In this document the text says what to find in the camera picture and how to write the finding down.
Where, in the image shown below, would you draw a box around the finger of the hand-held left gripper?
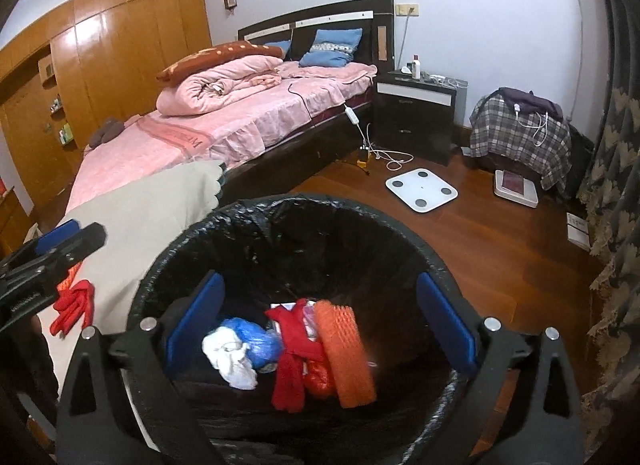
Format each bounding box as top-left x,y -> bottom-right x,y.
10,224 -> 107,291
0,219 -> 81,271

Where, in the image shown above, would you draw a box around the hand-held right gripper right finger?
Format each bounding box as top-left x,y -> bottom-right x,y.
416,272 -> 586,465

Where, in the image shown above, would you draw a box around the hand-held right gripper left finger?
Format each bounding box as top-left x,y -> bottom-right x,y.
52,270 -> 226,465

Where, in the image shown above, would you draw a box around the white tissue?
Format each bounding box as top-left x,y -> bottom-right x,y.
201,327 -> 258,390

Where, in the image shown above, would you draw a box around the blue plastic bag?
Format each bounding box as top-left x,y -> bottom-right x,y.
220,317 -> 282,373

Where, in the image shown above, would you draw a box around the orange foam net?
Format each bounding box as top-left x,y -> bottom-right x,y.
56,265 -> 83,293
313,299 -> 377,408

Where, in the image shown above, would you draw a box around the bin with black bag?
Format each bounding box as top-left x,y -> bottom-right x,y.
125,193 -> 481,465

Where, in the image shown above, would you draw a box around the red plastic bag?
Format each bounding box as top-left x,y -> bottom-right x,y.
304,360 -> 337,398

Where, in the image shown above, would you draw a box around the beige tablecloth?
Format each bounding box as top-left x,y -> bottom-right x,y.
27,161 -> 226,386

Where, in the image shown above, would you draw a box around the grey clothes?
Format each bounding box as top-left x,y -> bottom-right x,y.
89,117 -> 126,148

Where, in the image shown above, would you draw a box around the white bathroom scale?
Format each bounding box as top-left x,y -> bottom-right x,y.
385,167 -> 459,216

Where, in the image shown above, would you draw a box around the white box with red book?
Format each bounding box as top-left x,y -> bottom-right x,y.
494,169 -> 540,209

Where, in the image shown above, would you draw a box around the bed with pink sheet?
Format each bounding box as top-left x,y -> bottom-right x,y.
65,57 -> 378,216

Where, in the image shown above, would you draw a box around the white book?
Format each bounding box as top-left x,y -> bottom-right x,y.
566,212 -> 593,252

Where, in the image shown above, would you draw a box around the wooden wardrobe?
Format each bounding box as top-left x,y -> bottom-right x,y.
0,0 -> 213,246

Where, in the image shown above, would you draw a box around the plaid cloth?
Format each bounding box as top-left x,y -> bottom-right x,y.
469,92 -> 573,190

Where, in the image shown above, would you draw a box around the black nightstand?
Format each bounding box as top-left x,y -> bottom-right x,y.
372,70 -> 468,166

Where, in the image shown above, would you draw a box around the pink quilt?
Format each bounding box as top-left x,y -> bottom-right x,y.
156,56 -> 285,117

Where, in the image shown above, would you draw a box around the patterned curtain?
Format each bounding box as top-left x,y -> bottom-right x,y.
575,0 -> 640,465

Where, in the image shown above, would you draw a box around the brown dotted blanket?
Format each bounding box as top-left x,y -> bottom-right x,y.
156,41 -> 285,82

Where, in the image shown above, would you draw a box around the purple garment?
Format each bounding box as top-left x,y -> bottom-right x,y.
497,87 -> 563,120

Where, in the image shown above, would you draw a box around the black headboard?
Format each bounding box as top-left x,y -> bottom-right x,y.
237,0 -> 396,70

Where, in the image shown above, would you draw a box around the blue patterned pillow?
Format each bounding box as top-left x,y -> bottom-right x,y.
299,28 -> 363,68

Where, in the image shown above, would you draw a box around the white floor cables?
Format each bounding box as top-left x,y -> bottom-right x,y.
367,145 -> 413,170

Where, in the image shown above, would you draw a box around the white charger cable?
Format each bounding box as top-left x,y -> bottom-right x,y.
512,104 -> 551,146

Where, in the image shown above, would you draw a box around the white cable with controller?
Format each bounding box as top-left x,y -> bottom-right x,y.
287,80 -> 373,166

